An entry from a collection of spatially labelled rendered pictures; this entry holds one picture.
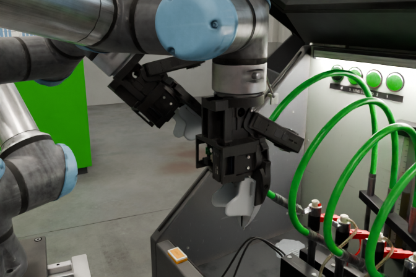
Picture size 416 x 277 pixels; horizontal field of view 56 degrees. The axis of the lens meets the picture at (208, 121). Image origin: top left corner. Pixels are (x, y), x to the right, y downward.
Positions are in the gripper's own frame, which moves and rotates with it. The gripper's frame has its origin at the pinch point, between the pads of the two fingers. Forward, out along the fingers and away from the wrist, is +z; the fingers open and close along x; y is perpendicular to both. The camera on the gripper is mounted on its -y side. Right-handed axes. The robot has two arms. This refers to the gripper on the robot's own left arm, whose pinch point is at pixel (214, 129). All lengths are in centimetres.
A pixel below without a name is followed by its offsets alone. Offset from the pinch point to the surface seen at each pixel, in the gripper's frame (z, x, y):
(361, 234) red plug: 38.3, 3.0, -4.5
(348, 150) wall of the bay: 43, -25, -28
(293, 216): 20.5, 6.5, 3.0
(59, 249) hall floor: 36, -214, 90
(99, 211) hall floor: 49, -259, 61
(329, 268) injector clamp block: 44.2, -5.7, 4.3
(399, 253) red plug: 41.2, 10.8, -4.9
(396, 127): 21.3, 14.6, -19.8
